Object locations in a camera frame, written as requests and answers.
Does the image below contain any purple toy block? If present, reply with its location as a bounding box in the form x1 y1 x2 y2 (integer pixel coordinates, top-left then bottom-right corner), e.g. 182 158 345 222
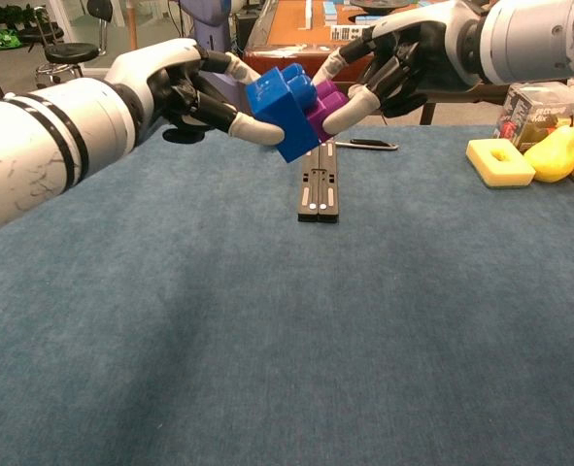
305 80 351 146

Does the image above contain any metal ladle black handle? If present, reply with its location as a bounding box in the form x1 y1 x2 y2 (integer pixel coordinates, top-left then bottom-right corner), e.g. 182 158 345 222
334 138 399 151

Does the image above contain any clear plastic snack box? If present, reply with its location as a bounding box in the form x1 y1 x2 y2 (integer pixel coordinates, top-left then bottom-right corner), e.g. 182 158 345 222
492 81 574 151

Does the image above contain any green plant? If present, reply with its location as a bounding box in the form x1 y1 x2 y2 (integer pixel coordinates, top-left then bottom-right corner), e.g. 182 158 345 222
0 4 40 52

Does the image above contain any yellow pear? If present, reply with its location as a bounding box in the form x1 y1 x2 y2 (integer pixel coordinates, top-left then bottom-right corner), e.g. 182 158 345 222
523 116 574 183

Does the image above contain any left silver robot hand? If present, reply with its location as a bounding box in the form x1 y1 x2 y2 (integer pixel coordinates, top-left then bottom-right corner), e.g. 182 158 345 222
104 37 287 147

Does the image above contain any wooden post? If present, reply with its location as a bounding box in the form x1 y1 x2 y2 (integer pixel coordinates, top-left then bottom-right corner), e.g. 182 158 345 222
128 0 142 52

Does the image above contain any black office chair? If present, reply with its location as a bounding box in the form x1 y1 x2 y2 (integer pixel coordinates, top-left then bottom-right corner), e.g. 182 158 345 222
85 0 115 57

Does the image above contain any black round stool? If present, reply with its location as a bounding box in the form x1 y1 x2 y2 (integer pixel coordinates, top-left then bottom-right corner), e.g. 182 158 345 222
36 42 101 88

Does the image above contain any blue toy block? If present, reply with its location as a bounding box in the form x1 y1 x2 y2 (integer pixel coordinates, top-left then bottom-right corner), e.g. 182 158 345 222
245 62 321 164

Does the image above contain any yellow sponge with hole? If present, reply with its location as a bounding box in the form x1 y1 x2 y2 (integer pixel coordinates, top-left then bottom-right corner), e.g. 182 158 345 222
464 138 537 189

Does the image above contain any black folding stand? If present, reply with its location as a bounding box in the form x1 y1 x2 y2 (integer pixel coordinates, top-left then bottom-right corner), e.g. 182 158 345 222
296 140 341 224

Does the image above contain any blue felt table cloth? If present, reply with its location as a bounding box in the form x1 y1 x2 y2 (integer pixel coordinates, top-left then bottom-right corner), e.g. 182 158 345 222
0 124 574 466

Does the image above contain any face-up mahjong tile row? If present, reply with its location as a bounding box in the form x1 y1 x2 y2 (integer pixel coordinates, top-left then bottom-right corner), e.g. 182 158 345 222
329 23 365 43

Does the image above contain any blue grey machine base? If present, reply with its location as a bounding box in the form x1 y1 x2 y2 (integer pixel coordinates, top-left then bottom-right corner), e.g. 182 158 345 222
191 0 249 98

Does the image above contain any brown mahjong table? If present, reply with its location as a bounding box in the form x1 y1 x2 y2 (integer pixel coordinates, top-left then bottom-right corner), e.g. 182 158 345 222
242 0 511 126

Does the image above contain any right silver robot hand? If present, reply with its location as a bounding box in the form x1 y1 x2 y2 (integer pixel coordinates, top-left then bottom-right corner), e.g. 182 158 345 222
311 0 485 136

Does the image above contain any black dice dome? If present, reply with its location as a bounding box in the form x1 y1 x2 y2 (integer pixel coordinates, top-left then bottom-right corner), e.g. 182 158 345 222
349 0 414 14

